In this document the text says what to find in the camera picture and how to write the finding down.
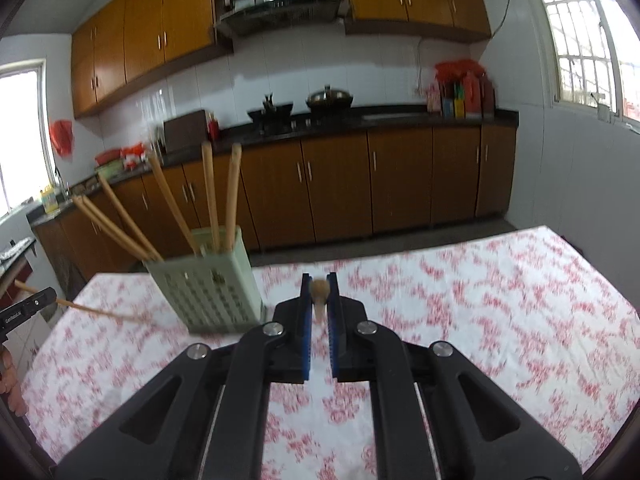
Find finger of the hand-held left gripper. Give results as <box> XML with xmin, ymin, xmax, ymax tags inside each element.
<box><xmin>0</xmin><ymin>287</ymin><xmax>58</xmax><ymax>347</ymax></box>

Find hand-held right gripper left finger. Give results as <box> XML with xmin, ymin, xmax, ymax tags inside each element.
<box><xmin>55</xmin><ymin>272</ymin><xmax>315</xmax><ymax>480</ymax></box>

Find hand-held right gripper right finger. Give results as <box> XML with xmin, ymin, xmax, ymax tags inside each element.
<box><xmin>325</xmin><ymin>271</ymin><xmax>583</xmax><ymax>480</ymax></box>

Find green perforated utensil holder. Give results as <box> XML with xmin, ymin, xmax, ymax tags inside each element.
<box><xmin>142</xmin><ymin>225</ymin><xmax>267</xmax><ymax>335</ymax></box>

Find person's left hand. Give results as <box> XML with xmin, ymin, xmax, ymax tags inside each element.
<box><xmin>0</xmin><ymin>347</ymin><xmax>26</xmax><ymax>417</ymax></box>

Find red floral tablecloth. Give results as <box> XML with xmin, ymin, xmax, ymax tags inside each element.
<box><xmin>20</xmin><ymin>225</ymin><xmax>640</xmax><ymax>480</ymax></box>

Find wooden lower kitchen cabinets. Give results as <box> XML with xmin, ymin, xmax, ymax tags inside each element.
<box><xmin>32</xmin><ymin>122</ymin><xmax>518</xmax><ymax>301</ymax></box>

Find small window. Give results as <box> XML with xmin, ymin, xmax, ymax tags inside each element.
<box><xmin>0</xmin><ymin>60</ymin><xmax>56</xmax><ymax>218</ymax></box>

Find red hanging ornament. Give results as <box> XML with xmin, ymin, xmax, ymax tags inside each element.
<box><xmin>49</xmin><ymin>120</ymin><xmax>75</xmax><ymax>158</ymax></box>

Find red white packet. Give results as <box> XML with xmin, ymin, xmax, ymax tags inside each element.
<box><xmin>122</xmin><ymin>142</ymin><xmax>148</xmax><ymax>170</ymax></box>

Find black gas stove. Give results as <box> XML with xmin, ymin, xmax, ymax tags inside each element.
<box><xmin>247</xmin><ymin>112</ymin><xmax>363</xmax><ymax>136</ymax></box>

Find black kitchen countertop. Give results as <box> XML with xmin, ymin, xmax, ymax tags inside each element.
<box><xmin>27</xmin><ymin>105</ymin><xmax>520</xmax><ymax>226</ymax></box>

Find black wok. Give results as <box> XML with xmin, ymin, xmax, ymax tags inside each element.
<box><xmin>247</xmin><ymin>92</ymin><xmax>295</xmax><ymax>123</ymax></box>

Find brown wooden box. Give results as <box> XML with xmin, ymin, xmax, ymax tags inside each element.
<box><xmin>163</xmin><ymin>109</ymin><xmax>210</xmax><ymax>153</ymax></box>

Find dark pan with lid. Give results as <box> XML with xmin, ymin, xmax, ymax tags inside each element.
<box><xmin>306</xmin><ymin>86</ymin><xmax>355</xmax><ymax>111</ymax></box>

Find red plastic bag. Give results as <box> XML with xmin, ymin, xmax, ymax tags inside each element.
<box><xmin>435</xmin><ymin>59</ymin><xmax>481</xmax><ymax>81</ymax></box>

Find large barred window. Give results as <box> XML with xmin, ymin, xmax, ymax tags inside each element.
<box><xmin>530</xmin><ymin>0</ymin><xmax>640</xmax><ymax>133</ymax></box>

